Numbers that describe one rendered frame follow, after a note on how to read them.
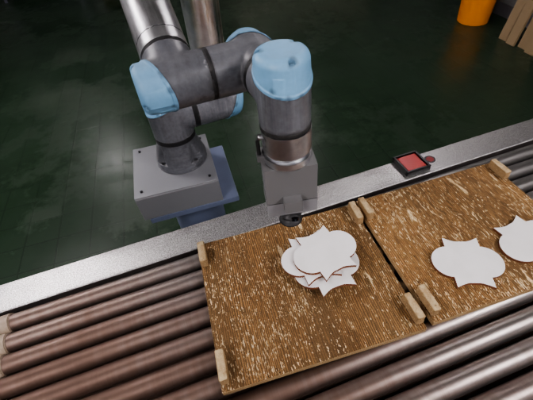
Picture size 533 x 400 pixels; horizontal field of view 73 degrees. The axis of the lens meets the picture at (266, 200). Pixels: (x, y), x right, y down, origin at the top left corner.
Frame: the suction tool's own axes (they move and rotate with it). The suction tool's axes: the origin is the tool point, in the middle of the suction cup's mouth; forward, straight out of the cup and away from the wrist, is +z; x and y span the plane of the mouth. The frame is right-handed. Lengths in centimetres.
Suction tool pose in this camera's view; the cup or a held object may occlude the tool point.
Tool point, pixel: (290, 217)
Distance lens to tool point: 67.0
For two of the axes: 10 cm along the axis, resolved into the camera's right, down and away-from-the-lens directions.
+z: 0.9, 6.9, 7.2
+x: -1.3, -7.1, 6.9
